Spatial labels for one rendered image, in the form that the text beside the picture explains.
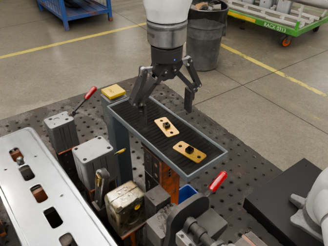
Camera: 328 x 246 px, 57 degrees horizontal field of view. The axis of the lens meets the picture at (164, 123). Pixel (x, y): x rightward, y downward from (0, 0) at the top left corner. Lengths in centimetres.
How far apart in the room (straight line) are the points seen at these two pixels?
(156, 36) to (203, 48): 281
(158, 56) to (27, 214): 54
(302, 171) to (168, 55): 88
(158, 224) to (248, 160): 80
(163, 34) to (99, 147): 38
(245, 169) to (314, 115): 186
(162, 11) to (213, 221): 43
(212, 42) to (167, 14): 283
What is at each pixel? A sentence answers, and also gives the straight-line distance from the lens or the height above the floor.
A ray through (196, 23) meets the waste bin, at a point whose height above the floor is 58.
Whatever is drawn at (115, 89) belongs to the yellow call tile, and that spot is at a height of 116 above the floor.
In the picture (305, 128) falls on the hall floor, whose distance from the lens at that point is 298.
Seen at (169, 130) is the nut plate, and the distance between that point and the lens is 83.
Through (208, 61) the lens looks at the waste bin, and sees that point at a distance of 356.
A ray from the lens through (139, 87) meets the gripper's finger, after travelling 72.
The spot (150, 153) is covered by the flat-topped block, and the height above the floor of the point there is 108.
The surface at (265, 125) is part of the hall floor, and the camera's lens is 288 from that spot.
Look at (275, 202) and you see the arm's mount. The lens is 124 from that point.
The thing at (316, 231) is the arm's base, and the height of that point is 78.
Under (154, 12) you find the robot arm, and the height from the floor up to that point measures 149.
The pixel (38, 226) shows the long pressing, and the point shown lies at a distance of 88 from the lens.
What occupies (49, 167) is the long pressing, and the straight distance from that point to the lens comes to 102.
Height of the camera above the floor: 169
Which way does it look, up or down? 38 degrees down
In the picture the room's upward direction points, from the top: straight up
